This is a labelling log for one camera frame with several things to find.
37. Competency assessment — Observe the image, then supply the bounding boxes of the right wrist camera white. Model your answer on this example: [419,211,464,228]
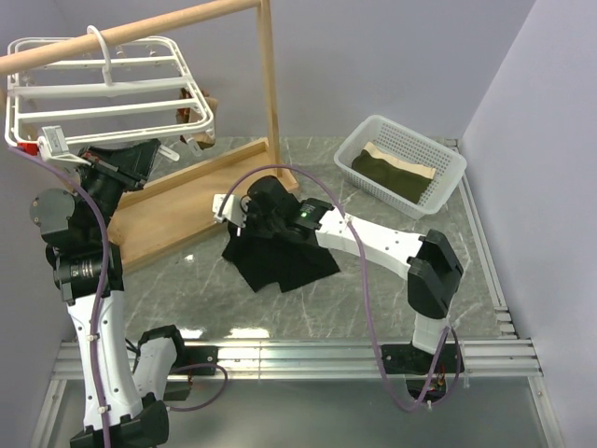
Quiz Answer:
[212,194,246,229]

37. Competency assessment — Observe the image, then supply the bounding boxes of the black underwear shorts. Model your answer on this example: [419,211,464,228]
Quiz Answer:
[222,225,340,293]

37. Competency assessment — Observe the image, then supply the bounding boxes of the dark green garment in basket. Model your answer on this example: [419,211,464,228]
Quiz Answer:
[351,149,432,203]

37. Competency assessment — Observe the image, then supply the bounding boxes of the aluminium rail frame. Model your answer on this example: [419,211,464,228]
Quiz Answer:
[27,137,568,448]

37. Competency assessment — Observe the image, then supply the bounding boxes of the beige garment in basket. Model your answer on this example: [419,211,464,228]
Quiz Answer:
[364,142,437,179]

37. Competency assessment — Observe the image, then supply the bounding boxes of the wooden clothes rack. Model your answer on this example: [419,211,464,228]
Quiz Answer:
[1,1,280,270]

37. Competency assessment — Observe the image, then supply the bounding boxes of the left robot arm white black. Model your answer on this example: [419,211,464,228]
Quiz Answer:
[30,139,188,447]

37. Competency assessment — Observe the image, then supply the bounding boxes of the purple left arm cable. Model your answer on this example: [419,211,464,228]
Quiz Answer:
[8,144,230,448]

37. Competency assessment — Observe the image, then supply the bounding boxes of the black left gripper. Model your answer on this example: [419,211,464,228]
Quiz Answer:
[72,139,159,242]

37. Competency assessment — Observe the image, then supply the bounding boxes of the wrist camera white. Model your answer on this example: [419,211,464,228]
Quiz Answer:
[20,125,91,173]
[212,194,246,229]

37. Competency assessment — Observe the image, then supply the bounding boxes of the brown patterned sock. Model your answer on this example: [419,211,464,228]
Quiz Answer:
[175,91,219,151]

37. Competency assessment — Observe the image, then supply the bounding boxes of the white plastic clip hanger frame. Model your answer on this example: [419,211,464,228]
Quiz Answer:
[1,35,215,155]

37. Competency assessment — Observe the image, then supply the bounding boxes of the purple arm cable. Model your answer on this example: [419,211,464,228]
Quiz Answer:
[221,165,463,414]
[8,144,230,448]

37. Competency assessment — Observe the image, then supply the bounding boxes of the white perforated plastic basket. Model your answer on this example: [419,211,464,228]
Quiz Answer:
[334,115,466,219]

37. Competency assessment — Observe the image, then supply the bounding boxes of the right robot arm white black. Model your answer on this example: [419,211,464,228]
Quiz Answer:
[213,175,464,374]

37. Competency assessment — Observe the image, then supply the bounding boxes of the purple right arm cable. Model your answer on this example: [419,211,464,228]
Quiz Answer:
[221,165,463,414]

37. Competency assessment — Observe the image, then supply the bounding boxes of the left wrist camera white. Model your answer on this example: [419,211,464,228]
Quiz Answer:
[20,125,91,173]

